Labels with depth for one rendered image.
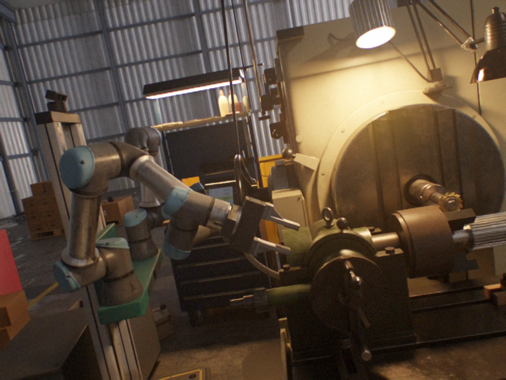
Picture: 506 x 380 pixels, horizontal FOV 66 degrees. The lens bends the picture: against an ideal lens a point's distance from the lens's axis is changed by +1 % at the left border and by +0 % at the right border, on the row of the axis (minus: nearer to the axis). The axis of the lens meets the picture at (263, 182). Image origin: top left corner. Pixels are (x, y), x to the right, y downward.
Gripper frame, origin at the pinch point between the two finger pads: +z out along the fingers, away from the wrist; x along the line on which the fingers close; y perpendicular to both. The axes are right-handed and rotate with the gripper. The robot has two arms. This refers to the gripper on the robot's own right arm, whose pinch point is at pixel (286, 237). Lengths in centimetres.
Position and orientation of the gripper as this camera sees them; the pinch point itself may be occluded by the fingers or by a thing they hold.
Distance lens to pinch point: 100.5
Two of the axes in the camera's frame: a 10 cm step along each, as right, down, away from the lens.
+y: -0.8, -1.4, 9.9
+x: -3.3, 9.4, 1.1
